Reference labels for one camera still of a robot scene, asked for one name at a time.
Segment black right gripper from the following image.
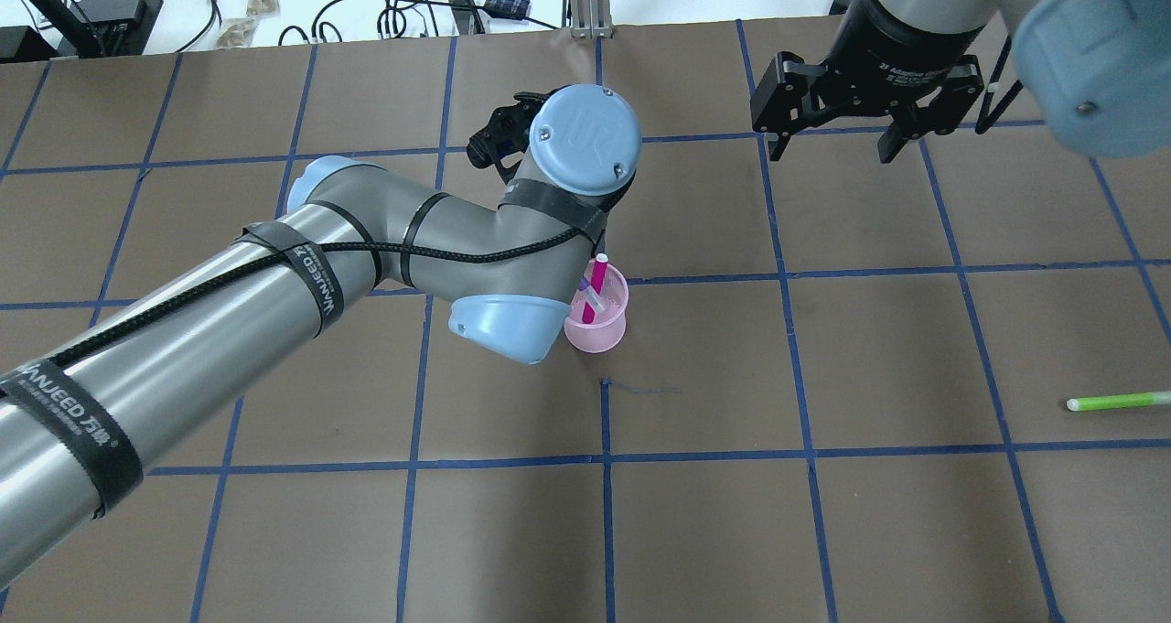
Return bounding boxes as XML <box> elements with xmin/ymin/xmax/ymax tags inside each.
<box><xmin>749</xmin><ymin>1</ymin><xmax>984</xmax><ymax>165</ymax></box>

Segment pink pen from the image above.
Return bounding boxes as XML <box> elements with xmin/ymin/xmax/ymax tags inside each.
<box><xmin>588</xmin><ymin>252</ymin><xmax>609</xmax><ymax>312</ymax></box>

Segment purple pen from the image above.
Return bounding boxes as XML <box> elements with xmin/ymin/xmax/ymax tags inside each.
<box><xmin>578</xmin><ymin>278</ymin><xmax>607</xmax><ymax>326</ymax></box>

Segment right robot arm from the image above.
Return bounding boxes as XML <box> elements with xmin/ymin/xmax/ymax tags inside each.
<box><xmin>749</xmin><ymin>0</ymin><xmax>1170</xmax><ymax>163</ymax></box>

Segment pink mesh cup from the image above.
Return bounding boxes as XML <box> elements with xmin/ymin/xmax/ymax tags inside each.
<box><xmin>564</xmin><ymin>262</ymin><xmax>630</xmax><ymax>355</ymax></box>

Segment green pen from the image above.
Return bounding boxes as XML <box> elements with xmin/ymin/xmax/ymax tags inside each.
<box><xmin>1064</xmin><ymin>391</ymin><xmax>1170</xmax><ymax>412</ymax></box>

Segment black power adapter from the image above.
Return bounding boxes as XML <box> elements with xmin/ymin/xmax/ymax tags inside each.
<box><xmin>70</xmin><ymin>0</ymin><xmax>164</xmax><ymax>57</ymax></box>

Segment aluminium frame post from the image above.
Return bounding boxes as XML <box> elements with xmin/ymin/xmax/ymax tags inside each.
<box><xmin>562</xmin><ymin>0</ymin><xmax>614</xmax><ymax>39</ymax></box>

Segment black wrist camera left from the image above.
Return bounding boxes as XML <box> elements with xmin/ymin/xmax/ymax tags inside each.
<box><xmin>465</xmin><ymin>91</ymin><xmax>553</xmax><ymax>184</ymax></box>

